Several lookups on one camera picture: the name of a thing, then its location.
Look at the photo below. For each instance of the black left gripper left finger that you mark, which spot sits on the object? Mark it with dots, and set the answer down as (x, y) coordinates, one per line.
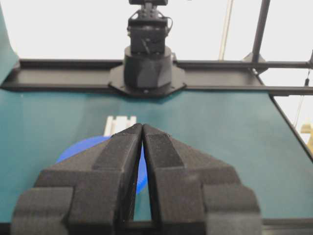
(86, 194)

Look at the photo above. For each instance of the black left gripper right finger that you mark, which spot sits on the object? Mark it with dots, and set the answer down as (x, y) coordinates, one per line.
(193, 193)

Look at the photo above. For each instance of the small blue plastic gear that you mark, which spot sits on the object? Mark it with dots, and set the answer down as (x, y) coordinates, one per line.
(142, 179)

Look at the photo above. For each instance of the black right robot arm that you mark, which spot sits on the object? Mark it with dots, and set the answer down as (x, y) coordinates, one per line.
(148, 68)

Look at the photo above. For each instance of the teal table mat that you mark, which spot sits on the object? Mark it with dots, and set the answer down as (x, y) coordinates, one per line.
(46, 106)

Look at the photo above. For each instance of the silver aluminium extrusion rail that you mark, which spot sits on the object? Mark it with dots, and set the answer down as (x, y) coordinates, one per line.
(117, 124)

